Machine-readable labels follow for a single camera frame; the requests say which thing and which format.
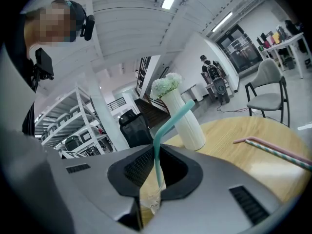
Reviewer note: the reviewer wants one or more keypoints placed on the teal bent straw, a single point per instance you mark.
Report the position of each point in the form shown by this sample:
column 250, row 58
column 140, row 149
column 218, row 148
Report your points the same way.
column 157, row 160

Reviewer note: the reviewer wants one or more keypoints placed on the black framed glass door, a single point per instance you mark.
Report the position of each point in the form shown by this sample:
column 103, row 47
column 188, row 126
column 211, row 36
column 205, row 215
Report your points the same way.
column 241, row 50

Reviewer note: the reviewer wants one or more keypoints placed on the person's black printed shirt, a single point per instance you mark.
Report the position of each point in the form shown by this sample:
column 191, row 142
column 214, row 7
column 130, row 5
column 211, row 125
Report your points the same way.
column 28, row 121

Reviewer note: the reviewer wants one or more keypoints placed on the black head camera mount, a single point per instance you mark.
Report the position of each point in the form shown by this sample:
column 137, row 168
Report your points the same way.
column 87, row 25

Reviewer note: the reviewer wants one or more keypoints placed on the round wooden table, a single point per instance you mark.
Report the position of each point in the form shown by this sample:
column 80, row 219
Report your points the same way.
column 243, row 142

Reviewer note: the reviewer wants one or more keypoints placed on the black chest-mounted box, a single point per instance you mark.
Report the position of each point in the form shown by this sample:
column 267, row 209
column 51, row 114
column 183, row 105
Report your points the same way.
column 45, row 62

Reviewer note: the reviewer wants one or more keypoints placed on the grey chair with black legs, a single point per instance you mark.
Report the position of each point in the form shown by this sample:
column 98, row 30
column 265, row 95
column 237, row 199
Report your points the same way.
column 265, row 103

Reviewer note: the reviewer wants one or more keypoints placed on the white metal shelving unit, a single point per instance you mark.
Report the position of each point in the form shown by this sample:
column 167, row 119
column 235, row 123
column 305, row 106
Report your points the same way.
column 73, row 121

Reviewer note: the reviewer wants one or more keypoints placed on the black padded office chair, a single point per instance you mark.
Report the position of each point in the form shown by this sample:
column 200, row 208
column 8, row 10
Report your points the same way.
column 134, row 130

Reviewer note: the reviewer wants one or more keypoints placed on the white desk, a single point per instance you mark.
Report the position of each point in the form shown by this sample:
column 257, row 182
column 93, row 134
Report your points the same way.
column 287, row 41

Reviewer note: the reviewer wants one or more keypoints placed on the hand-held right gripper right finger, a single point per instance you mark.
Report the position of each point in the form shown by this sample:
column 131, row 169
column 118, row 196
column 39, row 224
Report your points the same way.
column 207, row 203

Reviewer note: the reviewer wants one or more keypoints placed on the person's head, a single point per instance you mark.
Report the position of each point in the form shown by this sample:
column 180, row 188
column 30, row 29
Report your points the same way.
column 53, row 23

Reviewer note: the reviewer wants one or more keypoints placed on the dark wooden staircase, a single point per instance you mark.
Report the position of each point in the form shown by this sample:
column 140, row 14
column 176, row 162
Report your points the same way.
column 153, row 111

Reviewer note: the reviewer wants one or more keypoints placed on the white ribbed vase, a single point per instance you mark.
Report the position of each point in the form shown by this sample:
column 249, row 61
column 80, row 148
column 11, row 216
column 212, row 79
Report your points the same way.
column 185, row 125

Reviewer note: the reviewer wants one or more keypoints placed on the white flower bunch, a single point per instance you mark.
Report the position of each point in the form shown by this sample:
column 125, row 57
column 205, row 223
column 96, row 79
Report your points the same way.
column 161, row 85

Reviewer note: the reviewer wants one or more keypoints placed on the pink bent straw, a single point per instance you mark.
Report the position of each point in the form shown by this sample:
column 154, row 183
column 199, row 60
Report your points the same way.
column 280, row 150

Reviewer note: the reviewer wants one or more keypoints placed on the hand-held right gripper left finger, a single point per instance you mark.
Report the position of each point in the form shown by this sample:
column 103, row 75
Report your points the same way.
column 85, row 191

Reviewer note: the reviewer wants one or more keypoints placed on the clear glass with straw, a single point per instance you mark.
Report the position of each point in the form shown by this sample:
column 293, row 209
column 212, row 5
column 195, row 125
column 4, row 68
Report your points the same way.
column 153, row 201

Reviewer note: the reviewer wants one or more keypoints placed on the black floor fan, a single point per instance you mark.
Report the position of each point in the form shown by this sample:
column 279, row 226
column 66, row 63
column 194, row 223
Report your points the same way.
column 221, row 89

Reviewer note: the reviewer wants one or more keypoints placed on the striped paper straw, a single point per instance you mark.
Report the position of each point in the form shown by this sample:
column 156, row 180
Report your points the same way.
column 280, row 155

